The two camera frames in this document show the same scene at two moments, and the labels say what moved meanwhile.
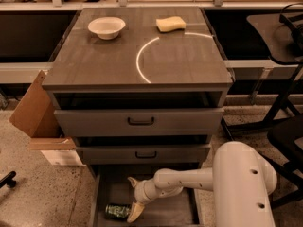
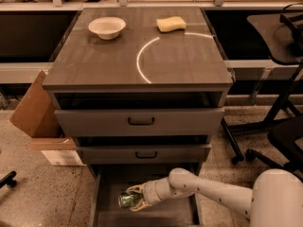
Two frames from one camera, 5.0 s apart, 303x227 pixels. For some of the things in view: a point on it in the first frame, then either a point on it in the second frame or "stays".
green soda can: [119, 211] to [126, 200]
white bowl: [107, 27] stays
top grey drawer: [139, 122] stays
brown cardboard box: [38, 113] stays
